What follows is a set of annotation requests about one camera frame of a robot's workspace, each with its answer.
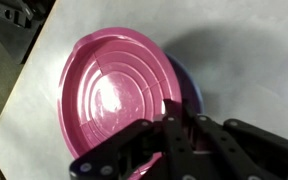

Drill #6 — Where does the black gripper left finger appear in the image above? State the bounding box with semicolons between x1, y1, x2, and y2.
68;98;198;180

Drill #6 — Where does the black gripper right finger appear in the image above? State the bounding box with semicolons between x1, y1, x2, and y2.
183;101;288;180

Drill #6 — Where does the pink round lid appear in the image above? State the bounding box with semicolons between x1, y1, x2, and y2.
56;26;186;180

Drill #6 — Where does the blue plastic bowl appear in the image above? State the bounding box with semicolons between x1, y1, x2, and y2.
164;52;205;117

